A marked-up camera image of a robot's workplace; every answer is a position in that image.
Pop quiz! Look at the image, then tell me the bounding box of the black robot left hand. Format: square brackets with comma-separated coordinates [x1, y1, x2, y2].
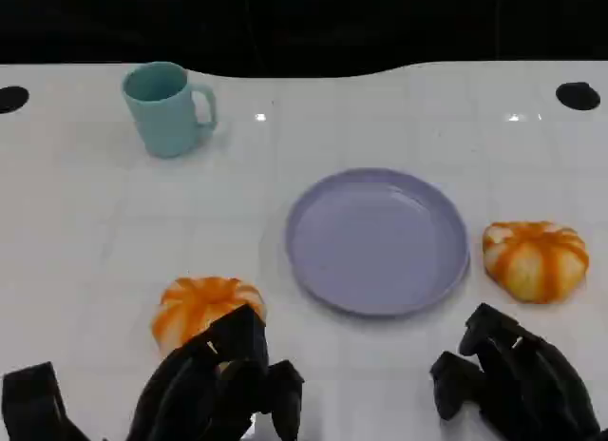
[125, 302, 305, 441]

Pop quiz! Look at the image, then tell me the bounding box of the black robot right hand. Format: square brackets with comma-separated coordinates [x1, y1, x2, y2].
[429, 302, 602, 441]

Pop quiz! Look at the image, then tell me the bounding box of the orange white toy bread roll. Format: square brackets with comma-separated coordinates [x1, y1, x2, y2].
[151, 276, 266, 359]
[482, 220, 591, 305]

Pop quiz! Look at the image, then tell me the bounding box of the lilac plate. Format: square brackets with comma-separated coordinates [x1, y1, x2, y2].
[284, 167, 471, 318]

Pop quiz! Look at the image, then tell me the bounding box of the pale green mug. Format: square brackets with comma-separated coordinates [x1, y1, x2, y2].
[121, 61, 219, 160]

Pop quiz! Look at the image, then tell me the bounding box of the black round table grommet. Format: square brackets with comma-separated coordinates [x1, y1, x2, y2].
[555, 81, 601, 112]
[0, 86, 30, 115]

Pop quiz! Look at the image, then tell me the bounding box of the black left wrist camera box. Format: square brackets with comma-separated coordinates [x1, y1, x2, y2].
[1, 361, 91, 441]

